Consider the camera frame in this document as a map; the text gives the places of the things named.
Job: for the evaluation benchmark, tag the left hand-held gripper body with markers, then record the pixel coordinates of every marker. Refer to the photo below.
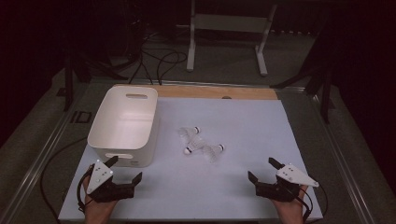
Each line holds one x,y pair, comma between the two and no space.
99,177

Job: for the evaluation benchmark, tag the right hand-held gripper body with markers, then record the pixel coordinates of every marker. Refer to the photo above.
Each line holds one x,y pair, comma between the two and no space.
292,175

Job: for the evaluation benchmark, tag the white plastic storage bin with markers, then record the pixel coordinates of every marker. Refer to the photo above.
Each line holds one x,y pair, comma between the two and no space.
124,124

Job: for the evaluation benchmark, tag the white feather shuttlecock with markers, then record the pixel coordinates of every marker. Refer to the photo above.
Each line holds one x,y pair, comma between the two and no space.
195,145
213,151
190,132

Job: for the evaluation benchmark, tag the person's left hand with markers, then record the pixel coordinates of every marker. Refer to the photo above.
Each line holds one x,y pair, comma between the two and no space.
96,213

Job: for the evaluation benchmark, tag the person's right hand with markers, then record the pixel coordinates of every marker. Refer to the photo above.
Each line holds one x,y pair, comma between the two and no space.
292,213

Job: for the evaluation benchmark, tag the black metal stand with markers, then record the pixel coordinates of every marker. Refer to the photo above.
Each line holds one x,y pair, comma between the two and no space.
325,93
68,87

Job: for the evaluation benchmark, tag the white metal stand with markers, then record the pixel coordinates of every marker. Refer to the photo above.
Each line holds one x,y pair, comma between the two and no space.
230,23

